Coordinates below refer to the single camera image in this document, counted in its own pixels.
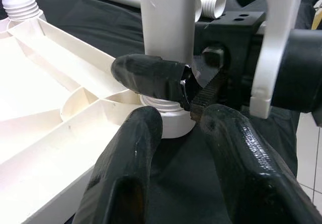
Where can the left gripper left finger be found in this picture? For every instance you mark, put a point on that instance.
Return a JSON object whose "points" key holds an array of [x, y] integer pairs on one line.
{"points": [[120, 163]]}

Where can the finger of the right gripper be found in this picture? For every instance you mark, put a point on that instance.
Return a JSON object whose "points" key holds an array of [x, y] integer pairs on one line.
{"points": [[213, 57], [151, 79]]}

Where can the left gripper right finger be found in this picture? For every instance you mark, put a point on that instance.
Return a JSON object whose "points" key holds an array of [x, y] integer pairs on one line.
{"points": [[251, 173]]}

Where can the white plastic table top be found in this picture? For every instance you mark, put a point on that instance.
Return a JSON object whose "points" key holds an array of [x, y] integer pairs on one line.
{"points": [[50, 108]]}

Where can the black table cloth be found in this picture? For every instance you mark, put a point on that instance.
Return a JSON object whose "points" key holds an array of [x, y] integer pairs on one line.
{"points": [[95, 32]]}

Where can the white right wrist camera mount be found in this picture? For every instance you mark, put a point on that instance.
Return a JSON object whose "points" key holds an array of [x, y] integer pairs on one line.
{"points": [[274, 45]]}

